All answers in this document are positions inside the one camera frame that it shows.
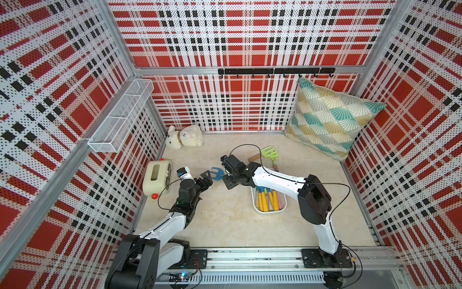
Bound light green rake wooden handle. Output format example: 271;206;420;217
248;146;279;172

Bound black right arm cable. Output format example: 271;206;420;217
229;143;363;279

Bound black wall hook rail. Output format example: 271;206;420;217
218;67;336;76

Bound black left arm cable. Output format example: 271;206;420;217
157;178;181;211

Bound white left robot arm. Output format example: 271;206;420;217
104;167;213;289

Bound white plush dog toy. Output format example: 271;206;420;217
166;124;204;150

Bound cream toy radio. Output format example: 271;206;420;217
142;159;172;199

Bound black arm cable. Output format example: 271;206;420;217
229;143;363;279
157;178;181;211

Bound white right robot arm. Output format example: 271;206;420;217
221;155;341;256

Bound white wire wall basket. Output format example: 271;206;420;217
88;78;154;153

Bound white plastic storage box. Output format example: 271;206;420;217
251;186;287;214

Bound teal yellow patterned pillow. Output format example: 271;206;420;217
284;78;387;162

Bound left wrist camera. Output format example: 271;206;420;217
176;166;194;180

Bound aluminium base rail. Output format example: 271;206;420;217
153;247;410;289

